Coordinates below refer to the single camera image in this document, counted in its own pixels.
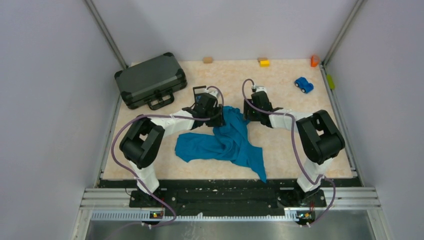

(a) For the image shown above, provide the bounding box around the blue t-shirt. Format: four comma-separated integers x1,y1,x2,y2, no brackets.
174,106,267,183

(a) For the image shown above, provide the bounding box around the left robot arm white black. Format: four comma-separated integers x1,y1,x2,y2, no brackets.
119,86,225,207

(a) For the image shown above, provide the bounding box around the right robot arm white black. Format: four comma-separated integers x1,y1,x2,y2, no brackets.
243,90,346,206

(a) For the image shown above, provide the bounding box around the tan wooden block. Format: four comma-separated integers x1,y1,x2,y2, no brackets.
202,56,214,64

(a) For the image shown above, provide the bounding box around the yellow block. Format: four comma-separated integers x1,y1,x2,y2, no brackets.
259,60,271,68

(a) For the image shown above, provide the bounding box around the brown wooden block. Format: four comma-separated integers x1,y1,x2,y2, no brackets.
257,57,268,62

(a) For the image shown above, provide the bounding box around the blue toy car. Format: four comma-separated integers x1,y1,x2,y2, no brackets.
294,77,314,94

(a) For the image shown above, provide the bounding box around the dark green hard case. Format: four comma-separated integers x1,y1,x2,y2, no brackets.
114,52,188,111

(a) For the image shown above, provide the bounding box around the orange toy block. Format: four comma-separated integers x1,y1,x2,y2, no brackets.
310,54,321,68

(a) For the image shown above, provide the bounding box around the green marker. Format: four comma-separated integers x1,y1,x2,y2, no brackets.
326,74,336,90

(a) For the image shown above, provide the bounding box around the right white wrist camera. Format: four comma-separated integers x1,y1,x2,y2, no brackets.
251,85,268,94

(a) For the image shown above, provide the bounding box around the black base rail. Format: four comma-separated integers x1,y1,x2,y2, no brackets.
98,178,361,217

